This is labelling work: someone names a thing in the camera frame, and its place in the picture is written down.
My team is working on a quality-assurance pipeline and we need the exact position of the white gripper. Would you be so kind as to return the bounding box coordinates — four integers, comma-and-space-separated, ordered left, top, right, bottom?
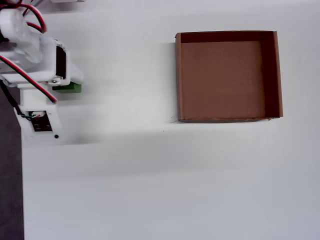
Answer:
0, 36, 85, 89

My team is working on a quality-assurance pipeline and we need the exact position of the green cube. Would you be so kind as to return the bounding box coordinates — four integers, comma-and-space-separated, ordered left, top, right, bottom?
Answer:
51, 82, 83, 95

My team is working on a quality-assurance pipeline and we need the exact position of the brown cardboard box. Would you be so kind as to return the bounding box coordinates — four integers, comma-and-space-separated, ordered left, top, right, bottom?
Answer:
174, 30, 284, 124

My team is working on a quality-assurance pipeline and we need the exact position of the gripper servo cable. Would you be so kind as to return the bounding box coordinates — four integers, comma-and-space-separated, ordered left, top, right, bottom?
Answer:
0, 55, 59, 104

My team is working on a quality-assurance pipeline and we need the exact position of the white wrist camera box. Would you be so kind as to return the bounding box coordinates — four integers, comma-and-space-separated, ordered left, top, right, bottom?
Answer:
16, 86, 63, 146

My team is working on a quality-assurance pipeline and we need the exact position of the forearm servo cable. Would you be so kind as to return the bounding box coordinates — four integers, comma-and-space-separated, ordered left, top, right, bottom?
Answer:
13, 2, 48, 34

